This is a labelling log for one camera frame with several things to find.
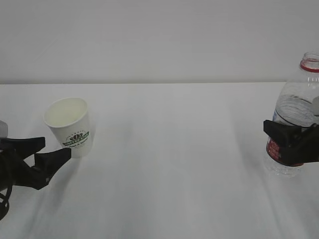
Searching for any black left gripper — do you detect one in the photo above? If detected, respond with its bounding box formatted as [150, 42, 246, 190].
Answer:
[0, 137, 71, 191]

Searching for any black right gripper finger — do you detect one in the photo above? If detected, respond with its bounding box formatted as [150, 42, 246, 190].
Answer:
[263, 120, 319, 166]

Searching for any clear water bottle red label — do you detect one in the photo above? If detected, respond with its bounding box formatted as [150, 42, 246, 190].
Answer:
[265, 52, 319, 177]

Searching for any white paper cup green logo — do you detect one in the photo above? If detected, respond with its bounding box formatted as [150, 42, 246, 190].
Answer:
[43, 97, 92, 158]

